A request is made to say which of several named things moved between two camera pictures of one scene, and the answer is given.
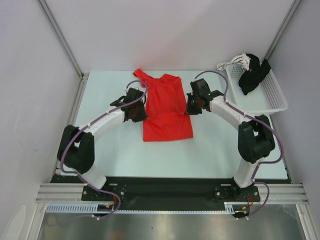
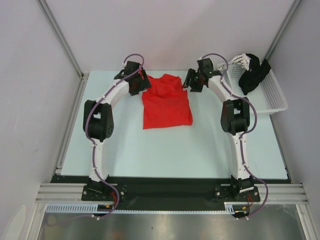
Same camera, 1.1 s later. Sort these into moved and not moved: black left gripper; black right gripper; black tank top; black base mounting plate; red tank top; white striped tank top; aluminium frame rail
Moved: black left gripper; red tank top; black right gripper
Not moved: black base mounting plate; aluminium frame rail; black tank top; white striped tank top
